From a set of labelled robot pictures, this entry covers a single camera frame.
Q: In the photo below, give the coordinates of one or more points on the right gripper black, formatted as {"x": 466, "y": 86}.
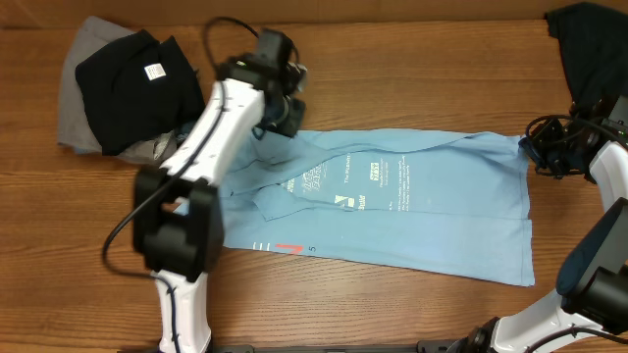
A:
{"x": 535, "y": 146}

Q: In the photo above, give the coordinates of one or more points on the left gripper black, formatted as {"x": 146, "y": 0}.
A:
{"x": 290, "y": 124}

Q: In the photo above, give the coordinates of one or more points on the light blue printed t-shirt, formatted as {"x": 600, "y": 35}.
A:
{"x": 444, "y": 202}

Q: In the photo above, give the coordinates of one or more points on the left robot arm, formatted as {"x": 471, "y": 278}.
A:
{"x": 177, "y": 221}

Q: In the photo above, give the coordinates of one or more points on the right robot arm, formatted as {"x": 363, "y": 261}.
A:
{"x": 590, "y": 294}

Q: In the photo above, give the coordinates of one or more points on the folded blue garment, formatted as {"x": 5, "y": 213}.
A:
{"x": 182, "y": 132}

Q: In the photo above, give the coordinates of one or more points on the dark garment at right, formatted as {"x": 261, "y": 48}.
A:
{"x": 593, "y": 49}

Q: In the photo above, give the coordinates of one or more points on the folded black garment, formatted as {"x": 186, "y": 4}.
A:
{"x": 136, "y": 88}

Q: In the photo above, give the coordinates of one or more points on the folded grey garment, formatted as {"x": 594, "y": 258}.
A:
{"x": 73, "y": 129}

